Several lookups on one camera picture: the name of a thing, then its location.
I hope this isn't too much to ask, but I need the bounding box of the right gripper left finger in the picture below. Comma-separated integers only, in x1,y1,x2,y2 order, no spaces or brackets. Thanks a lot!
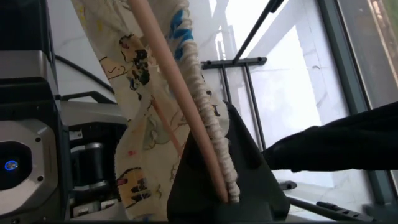
167,132,225,220

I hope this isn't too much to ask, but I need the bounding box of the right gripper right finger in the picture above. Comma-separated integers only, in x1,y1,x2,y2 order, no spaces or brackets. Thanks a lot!
223,100,290,220

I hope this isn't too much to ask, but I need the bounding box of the cream printed garment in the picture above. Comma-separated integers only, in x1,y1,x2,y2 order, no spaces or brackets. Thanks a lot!
70,0,241,221

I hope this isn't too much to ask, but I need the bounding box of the black garment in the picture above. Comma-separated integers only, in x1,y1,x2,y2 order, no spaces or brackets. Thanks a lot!
262,101,398,174

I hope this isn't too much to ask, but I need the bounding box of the pink clothes hanger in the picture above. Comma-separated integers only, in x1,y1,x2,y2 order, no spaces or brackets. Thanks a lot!
127,0,230,203

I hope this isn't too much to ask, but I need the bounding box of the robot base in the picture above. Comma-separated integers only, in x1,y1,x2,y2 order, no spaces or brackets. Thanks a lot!
0,0,130,222

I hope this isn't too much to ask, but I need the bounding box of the black clothes rack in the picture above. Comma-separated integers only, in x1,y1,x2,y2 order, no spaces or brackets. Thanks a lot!
201,0,379,222

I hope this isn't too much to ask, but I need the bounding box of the black cable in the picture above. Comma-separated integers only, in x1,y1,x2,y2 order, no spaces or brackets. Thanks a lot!
55,55,116,104

